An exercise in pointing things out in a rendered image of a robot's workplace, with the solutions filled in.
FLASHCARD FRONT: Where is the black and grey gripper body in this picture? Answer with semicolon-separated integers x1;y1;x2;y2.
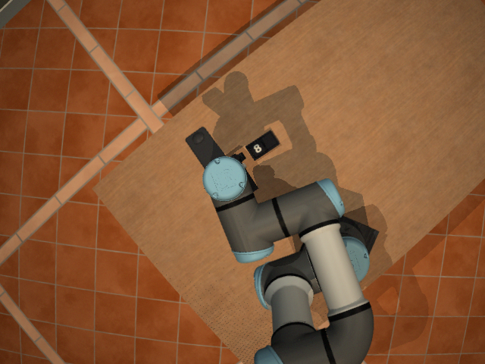
231;154;258;192

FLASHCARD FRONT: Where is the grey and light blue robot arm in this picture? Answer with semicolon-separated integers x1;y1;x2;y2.
185;127;374;364

